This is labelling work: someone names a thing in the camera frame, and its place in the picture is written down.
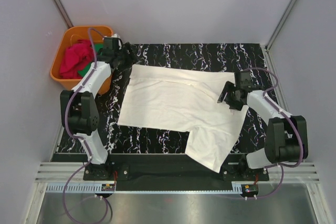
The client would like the white Coca-Cola t-shirt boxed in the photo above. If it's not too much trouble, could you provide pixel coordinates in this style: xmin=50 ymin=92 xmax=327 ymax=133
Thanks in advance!
xmin=118 ymin=65 xmax=248 ymax=173

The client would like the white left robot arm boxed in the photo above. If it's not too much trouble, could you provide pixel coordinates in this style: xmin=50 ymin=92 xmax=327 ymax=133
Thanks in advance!
xmin=60 ymin=37 xmax=139 ymax=180

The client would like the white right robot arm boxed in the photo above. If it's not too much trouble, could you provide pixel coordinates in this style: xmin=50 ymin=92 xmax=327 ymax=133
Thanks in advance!
xmin=217 ymin=68 xmax=309 ymax=180

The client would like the green t-shirt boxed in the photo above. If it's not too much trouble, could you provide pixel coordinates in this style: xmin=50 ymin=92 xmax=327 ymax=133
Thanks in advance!
xmin=77 ymin=44 xmax=103 ymax=78

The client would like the red t-shirt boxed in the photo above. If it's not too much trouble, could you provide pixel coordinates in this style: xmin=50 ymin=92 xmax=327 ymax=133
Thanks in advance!
xmin=59 ymin=39 xmax=94 ymax=79

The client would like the orange plastic basket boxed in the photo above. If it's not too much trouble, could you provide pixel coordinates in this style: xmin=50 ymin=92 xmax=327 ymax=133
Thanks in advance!
xmin=50 ymin=26 xmax=113 ymax=90

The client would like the black marbled table mat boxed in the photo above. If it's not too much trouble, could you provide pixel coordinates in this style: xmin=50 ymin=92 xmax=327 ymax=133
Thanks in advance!
xmin=54 ymin=42 xmax=294 ymax=154

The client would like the right electronics board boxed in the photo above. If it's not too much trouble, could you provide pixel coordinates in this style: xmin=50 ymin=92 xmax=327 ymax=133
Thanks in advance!
xmin=242 ymin=184 xmax=259 ymax=197

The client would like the electronics board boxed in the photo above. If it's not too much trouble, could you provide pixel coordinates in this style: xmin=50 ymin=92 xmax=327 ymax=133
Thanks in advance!
xmin=101 ymin=184 xmax=116 ymax=191
xmin=242 ymin=184 xmax=259 ymax=197

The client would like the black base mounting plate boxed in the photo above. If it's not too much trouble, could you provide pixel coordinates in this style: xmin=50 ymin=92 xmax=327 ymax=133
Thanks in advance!
xmin=83 ymin=154 xmax=269 ymax=183

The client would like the left electronics board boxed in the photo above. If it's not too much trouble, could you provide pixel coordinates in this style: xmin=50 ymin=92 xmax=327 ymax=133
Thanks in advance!
xmin=101 ymin=184 xmax=116 ymax=191

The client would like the aluminium frame rail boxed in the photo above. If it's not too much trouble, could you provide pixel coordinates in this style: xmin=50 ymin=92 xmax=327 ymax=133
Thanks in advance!
xmin=35 ymin=162 xmax=319 ymax=183

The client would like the white slotted cable duct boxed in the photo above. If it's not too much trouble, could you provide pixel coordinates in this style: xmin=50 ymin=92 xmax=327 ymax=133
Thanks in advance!
xmin=46 ymin=183 xmax=242 ymax=194

